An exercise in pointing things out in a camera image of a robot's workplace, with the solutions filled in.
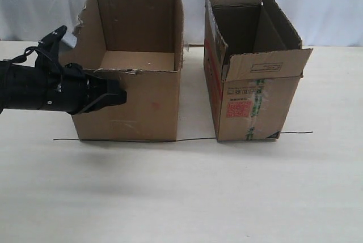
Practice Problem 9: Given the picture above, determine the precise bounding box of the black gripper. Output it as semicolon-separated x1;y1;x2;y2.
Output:
38;25;127;114

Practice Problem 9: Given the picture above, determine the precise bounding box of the tall cardboard box with flaps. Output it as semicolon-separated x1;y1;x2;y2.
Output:
204;0;312;141

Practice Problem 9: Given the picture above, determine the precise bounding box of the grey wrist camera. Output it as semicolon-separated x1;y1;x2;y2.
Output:
61;32;77;49

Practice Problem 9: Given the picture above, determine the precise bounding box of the torn cardboard box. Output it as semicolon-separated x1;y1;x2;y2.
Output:
60;0;184;141

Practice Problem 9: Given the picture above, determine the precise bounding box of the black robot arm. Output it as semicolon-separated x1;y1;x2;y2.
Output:
1;25;127;116

